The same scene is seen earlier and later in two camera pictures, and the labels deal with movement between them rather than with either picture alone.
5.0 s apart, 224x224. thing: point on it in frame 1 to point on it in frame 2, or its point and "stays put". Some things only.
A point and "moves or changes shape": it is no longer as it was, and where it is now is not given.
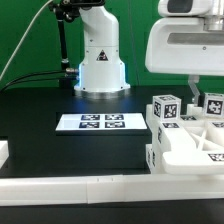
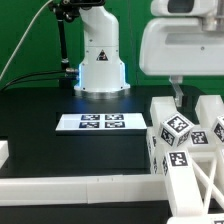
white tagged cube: x=167 y=108 to x=175 y=129
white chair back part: x=193 y=145 moves or changes shape
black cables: x=6 y=87 stays put
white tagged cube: x=214 y=105 to x=219 y=127
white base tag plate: x=101 y=122 stays put
